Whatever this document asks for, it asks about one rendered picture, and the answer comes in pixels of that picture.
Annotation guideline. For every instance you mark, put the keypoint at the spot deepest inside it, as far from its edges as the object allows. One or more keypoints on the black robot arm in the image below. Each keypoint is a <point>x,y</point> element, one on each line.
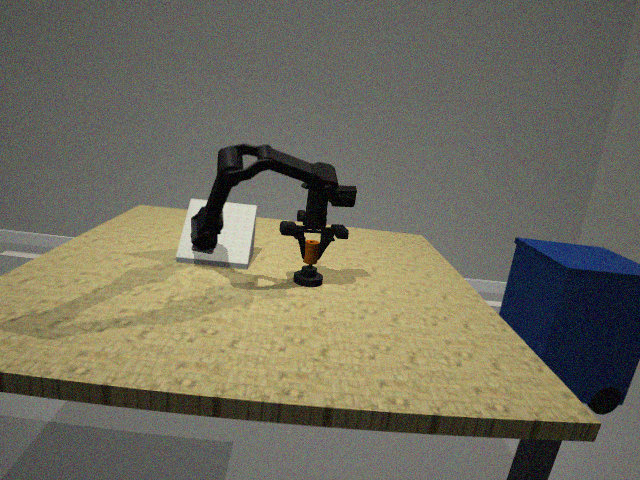
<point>319,178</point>

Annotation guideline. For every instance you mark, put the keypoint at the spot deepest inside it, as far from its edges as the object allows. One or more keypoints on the orange knob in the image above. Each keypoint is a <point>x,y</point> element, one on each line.
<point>311,252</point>

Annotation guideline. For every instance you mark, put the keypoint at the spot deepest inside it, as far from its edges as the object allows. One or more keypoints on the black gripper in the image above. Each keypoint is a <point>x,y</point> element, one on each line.
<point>314,219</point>

